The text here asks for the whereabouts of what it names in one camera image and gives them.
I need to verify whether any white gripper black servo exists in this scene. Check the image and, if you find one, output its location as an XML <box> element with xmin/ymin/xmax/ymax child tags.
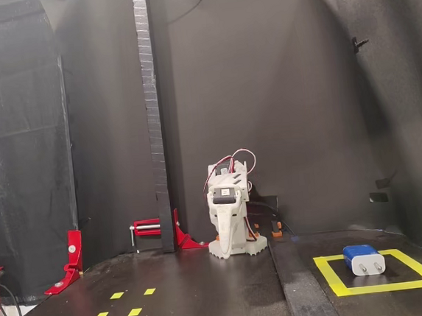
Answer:
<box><xmin>206</xmin><ymin>183</ymin><xmax>250</xmax><ymax>261</ymax></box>

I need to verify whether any blue white charger block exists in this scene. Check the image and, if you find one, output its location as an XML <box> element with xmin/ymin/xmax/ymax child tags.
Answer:
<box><xmin>342</xmin><ymin>242</ymin><xmax>387</xmax><ymax>279</ymax></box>

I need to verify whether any red metal screw clamp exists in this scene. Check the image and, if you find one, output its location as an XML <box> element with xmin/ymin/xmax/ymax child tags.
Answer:
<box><xmin>128</xmin><ymin>217</ymin><xmax>163</xmax><ymax>247</ymax></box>

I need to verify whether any long black table strip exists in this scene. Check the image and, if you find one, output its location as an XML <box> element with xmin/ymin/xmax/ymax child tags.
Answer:
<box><xmin>268</xmin><ymin>234</ymin><xmax>341</xmax><ymax>316</ymax></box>

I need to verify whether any black tape piece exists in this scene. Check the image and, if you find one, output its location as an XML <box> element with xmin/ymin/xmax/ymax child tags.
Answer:
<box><xmin>368</xmin><ymin>190</ymin><xmax>390</xmax><ymax>204</ymax></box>

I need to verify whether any yellow tape square outline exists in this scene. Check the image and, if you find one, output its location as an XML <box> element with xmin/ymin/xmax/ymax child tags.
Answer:
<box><xmin>312</xmin><ymin>245</ymin><xmax>422</xmax><ymax>300</ymax></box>

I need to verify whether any black fabric curtain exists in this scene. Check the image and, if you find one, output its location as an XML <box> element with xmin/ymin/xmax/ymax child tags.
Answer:
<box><xmin>0</xmin><ymin>0</ymin><xmax>87</xmax><ymax>307</ymax></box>

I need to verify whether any red metal corner bracket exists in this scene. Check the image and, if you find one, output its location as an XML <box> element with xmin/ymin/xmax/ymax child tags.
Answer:
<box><xmin>172</xmin><ymin>205</ymin><xmax>210</xmax><ymax>251</ymax></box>
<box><xmin>39</xmin><ymin>228</ymin><xmax>88</xmax><ymax>296</ymax></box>

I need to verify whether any black power cable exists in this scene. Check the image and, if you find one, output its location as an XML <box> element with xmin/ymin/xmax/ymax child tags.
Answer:
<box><xmin>250</xmin><ymin>194</ymin><xmax>296</xmax><ymax>242</ymax></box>

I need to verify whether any red black white servo cable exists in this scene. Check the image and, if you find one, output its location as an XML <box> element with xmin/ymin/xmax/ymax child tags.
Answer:
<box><xmin>199</xmin><ymin>147</ymin><xmax>261</xmax><ymax>204</ymax></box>

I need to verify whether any tall black vertical post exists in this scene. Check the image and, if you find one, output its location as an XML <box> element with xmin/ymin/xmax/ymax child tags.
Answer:
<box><xmin>131</xmin><ymin>0</ymin><xmax>178</xmax><ymax>256</ymax></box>

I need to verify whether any small black wall clip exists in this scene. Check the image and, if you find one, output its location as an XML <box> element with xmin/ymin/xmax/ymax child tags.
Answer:
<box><xmin>351</xmin><ymin>35</ymin><xmax>371</xmax><ymax>55</ymax></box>

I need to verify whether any thin black cable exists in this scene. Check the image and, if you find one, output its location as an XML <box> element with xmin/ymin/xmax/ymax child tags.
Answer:
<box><xmin>0</xmin><ymin>281</ymin><xmax>23</xmax><ymax>316</ymax></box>

